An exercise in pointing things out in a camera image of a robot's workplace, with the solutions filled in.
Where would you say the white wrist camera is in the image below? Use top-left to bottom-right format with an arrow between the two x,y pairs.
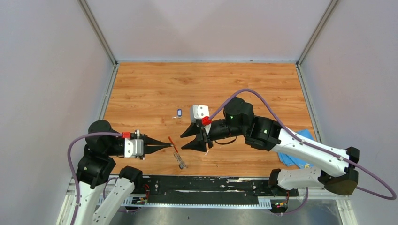
190,105 -> 210,126
122,132 -> 144,158

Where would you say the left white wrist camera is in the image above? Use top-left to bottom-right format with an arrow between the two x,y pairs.
122,132 -> 144,158

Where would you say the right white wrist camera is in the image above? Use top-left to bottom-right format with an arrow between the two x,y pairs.
190,105 -> 210,126

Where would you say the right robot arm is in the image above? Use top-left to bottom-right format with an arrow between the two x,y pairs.
181,97 -> 360,196

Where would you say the blue tag key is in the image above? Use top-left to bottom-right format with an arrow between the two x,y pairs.
172,108 -> 183,119

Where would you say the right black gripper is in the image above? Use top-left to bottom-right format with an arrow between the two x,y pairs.
179,119 -> 245,153

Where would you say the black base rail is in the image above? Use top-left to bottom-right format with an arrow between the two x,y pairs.
112,174 -> 299,209

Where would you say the red handled metal key holder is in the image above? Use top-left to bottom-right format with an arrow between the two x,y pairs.
168,136 -> 188,169

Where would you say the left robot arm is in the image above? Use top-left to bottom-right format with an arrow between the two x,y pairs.
66,120 -> 173,225

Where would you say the blue cloth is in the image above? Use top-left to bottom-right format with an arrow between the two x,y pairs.
277,129 -> 314,169

